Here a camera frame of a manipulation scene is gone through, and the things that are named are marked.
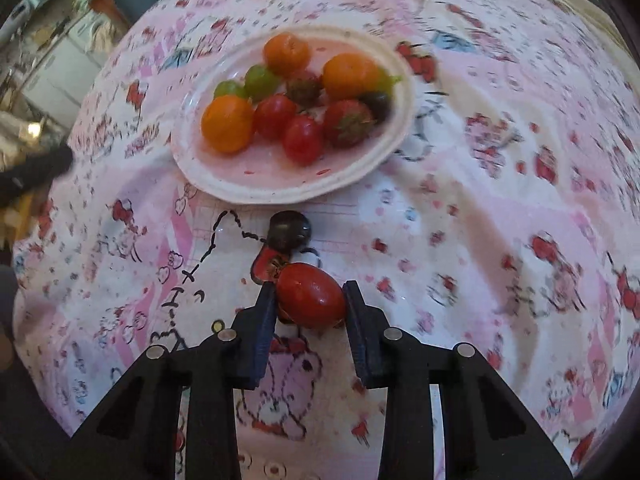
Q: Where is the green grape with stem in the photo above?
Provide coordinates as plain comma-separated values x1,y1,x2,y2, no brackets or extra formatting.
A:
378,68,404,93

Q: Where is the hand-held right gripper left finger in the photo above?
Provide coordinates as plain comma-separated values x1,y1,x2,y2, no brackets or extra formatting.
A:
45,282,279,480

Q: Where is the red strawberry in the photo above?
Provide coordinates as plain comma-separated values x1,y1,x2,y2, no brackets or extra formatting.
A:
286,72,323,107
322,99,376,149

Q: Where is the white paper plate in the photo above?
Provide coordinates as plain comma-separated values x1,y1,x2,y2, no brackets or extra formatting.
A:
171,25,416,205

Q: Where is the white cabinet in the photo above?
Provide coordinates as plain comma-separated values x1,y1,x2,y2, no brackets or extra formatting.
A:
20,10,116,111

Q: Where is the pink printed blanket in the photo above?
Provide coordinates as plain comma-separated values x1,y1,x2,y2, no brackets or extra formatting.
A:
12,0,640,480

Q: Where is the orange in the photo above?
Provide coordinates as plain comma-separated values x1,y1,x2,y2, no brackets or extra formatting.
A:
263,33,311,77
201,95,255,155
322,53,382,102

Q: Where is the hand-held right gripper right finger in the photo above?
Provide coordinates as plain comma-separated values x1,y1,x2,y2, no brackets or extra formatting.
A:
342,280,574,480

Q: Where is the dark purple grape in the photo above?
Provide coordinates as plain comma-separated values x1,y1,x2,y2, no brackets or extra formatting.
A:
269,211,313,254
361,91,392,122

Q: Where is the red cherry tomato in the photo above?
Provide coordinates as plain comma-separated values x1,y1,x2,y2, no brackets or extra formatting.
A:
282,115,325,165
276,263,347,329
254,94,298,141

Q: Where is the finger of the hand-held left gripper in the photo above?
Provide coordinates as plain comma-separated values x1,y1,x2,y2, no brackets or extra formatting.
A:
0,146,74,202

